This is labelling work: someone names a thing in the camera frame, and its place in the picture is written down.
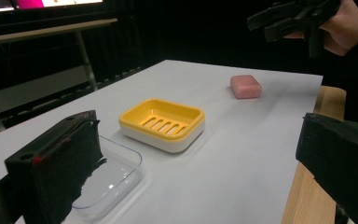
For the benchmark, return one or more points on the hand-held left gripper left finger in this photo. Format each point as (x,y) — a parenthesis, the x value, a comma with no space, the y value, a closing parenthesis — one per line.
(56,161)

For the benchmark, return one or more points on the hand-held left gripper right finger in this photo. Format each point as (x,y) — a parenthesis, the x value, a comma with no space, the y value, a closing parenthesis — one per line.
(341,155)

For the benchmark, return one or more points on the clear plastic lid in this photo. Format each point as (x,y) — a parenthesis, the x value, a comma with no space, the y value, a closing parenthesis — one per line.
(112,180)

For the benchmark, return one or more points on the pink soap bar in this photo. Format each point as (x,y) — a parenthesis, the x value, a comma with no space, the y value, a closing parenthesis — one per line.
(246,86)

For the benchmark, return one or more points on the yellow and white soap dish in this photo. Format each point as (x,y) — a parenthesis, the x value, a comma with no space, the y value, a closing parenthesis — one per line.
(163,124)

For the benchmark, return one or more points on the wooden table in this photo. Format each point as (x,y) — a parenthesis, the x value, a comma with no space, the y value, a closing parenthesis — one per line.
(307,199)

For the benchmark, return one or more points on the background desk with metal legs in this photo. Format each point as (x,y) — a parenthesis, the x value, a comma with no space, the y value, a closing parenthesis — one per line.
(43,31)

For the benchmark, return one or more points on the computer monitor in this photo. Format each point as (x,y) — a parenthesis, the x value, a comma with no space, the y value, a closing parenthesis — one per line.
(59,3)

